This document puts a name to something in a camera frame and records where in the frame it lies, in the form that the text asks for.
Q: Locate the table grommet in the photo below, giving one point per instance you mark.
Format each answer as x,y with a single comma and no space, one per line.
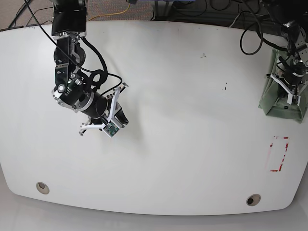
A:
42,188
253,200

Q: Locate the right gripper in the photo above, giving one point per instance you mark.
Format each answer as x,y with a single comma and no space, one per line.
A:
102,109

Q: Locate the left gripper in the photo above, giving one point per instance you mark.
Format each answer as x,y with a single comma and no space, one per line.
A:
285,84

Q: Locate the left table grommet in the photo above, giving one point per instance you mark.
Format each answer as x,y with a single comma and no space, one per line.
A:
42,188

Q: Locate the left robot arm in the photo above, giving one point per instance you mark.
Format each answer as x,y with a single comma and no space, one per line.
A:
289,16

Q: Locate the right table grommet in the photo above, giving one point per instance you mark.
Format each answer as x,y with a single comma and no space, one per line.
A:
253,200

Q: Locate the red tape marking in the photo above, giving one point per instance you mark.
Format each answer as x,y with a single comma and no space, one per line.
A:
277,152

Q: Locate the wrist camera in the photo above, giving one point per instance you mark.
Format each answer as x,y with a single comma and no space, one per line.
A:
294,99
111,129

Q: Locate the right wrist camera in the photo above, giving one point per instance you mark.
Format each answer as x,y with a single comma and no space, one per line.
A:
111,129

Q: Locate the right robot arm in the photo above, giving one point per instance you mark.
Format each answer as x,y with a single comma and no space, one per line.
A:
74,89

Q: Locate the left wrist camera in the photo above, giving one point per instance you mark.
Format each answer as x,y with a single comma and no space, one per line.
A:
294,99

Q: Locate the green t-shirt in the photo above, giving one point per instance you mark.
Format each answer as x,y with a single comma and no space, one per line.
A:
277,106

